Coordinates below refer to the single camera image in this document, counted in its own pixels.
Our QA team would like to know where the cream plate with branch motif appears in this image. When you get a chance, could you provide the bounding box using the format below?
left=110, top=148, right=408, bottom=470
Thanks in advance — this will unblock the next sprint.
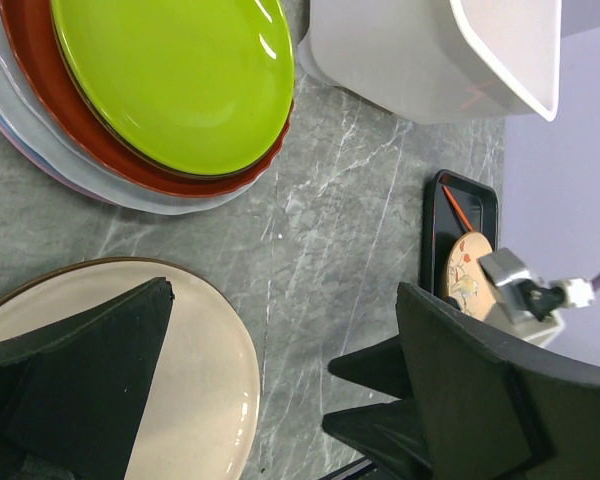
left=0, top=257, right=260, bottom=479

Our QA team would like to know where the orange chopstick upper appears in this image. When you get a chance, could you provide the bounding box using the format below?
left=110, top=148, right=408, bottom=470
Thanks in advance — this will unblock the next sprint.
left=442, top=186, right=474, bottom=232

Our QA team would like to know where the white plastic bin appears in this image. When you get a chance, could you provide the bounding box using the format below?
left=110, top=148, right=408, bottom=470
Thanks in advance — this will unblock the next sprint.
left=298, top=0, right=562, bottom=125

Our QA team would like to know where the lime green plate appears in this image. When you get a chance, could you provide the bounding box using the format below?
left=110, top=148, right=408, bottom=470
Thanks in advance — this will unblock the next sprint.
left=50, top=1, right=295, bottom=177

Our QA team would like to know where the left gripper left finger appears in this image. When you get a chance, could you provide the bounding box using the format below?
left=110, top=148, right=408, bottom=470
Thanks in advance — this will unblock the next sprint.
left=0, top=277, right=175, bottom=479

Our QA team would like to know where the black rectangular tray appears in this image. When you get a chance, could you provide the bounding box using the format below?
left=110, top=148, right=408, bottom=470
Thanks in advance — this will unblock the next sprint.
left=419, top=169, right=499, bottom=297

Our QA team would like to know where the red scalloped plate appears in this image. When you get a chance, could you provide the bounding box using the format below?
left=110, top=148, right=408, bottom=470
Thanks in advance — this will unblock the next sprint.
left=0, top=1, right=289, bottom=199

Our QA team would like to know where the peach plate with bird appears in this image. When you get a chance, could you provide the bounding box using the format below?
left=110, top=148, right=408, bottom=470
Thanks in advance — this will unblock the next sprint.
left=440, top=232, right=495, bottom=321

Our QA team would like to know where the pale grey large plate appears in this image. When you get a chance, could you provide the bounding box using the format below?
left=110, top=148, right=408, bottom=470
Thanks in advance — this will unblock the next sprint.
left=0, top=20, right=265, bottom=216

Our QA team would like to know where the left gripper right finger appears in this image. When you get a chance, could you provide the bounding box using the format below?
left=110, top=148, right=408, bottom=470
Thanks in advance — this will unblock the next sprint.
left=322, top=283, right=600, bottom=479

